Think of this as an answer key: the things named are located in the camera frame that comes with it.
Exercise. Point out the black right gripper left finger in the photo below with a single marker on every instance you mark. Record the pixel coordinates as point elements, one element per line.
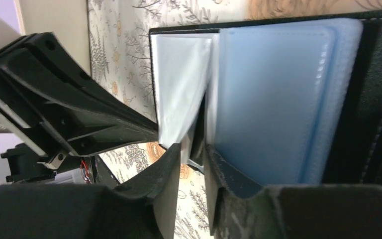
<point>144,207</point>

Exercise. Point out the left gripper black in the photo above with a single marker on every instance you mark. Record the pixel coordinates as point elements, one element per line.
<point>54,104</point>

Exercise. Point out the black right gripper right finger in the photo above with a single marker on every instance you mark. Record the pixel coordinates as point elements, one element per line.
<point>239,208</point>

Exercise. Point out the cream plastic oblong tray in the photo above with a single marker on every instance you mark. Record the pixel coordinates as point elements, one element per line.
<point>67,19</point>

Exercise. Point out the floral patterned table mat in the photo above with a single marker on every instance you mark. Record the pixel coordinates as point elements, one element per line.
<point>119,56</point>

